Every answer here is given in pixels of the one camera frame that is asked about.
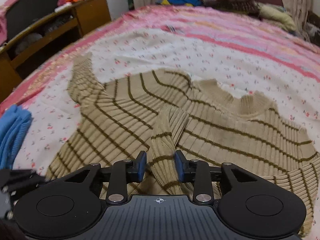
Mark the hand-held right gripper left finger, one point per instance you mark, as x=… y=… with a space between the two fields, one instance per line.
x=141 y=166

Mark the pink striped quilt cover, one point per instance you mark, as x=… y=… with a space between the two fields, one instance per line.
x=225 y=30

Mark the pale yellow pillow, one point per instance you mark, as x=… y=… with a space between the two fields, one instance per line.
x=275 y=15

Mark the black monitor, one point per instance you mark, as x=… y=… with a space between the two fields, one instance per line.
x=30 y=5

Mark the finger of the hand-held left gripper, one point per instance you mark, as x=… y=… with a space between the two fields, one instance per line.
x=20 y=180

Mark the beige striped sweater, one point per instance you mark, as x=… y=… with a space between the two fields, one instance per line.
x=225 y=140

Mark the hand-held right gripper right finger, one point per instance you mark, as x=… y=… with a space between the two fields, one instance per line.
x=179 y=166

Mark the pink floral cloth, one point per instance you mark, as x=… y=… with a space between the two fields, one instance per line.
x=5 y=12

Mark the cherry print bed sheet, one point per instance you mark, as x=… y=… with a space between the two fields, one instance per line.
x=150 y=47

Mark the wooden desk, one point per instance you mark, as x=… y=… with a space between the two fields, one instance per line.
x=92 y=11

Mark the blue knitted garment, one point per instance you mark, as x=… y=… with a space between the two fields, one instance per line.
x=13 y=130

